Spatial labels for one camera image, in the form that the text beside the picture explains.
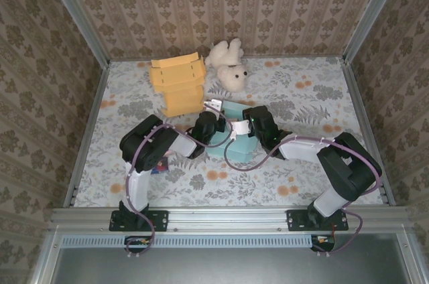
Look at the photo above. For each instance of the light blue paper box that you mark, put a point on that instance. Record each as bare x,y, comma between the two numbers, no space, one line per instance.
239,150

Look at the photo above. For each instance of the orange paper box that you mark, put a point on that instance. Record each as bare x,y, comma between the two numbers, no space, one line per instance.
177,76

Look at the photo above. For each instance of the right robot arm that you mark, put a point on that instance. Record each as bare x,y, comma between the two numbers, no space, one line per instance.
345,170

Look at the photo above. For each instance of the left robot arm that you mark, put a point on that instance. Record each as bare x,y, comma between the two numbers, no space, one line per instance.
147,150

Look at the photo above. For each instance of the cream plush teddy bear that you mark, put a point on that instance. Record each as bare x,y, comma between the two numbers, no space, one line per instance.
229,73

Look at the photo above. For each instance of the floral tablecloth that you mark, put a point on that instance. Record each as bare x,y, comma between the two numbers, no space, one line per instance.
234,197

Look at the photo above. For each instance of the black connector board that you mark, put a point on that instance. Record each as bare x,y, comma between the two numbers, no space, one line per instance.
322,243
137,244

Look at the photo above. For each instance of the grey metal panel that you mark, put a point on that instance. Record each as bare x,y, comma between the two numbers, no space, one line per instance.
228,267

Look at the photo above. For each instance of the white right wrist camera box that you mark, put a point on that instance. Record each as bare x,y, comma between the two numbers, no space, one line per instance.
240,128

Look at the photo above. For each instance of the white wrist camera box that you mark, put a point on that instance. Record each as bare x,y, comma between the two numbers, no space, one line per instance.
214,106
240,128

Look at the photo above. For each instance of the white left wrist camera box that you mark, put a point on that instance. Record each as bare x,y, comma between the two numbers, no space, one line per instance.
214,106

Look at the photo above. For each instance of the aluminium table rail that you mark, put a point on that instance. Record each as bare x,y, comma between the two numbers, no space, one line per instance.
228,218

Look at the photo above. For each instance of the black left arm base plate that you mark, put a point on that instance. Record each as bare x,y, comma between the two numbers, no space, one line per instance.
161,220

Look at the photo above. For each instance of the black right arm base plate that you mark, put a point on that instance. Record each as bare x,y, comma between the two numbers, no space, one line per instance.
295,220

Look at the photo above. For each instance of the aluminium side rail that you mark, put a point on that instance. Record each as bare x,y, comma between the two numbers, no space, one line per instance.
368,130
89,130

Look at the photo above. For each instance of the aluminium frame post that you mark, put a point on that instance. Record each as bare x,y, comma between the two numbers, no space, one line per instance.
373,12
76,12

